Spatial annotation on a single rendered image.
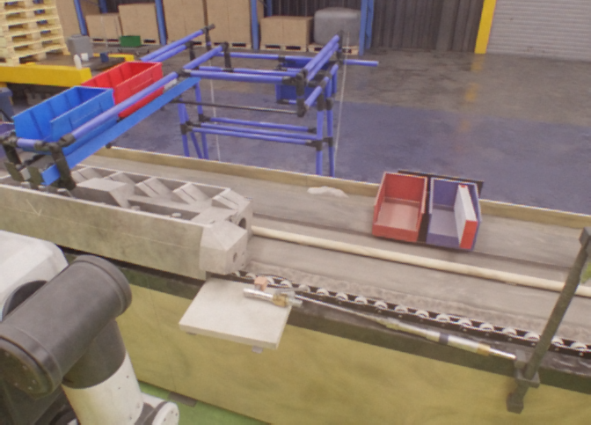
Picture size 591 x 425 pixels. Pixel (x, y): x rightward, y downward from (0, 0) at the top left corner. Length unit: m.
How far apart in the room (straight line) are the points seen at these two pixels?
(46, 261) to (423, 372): 1.09
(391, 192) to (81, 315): 1.57
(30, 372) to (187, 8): 11.19
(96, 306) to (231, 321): 0.74
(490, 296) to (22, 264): 1.32
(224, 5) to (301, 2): 2.12
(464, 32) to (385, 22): 1.97
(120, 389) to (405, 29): 11.03
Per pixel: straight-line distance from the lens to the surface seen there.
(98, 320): 0.55
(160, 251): 1.41
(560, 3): 11.52
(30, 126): 1.55
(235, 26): 10.93
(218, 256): 1.26
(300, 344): 1.40
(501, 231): 1.88
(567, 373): 1.36
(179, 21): 11.69
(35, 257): 0.65
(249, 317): 1.25
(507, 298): 1.53
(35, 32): 7.24
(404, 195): 1.91
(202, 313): 1.28
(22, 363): 0.51
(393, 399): 1.50
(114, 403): 0.65
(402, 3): 11.32
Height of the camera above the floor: 1.69
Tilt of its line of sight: 30 degrees down
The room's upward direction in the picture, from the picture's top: straight up
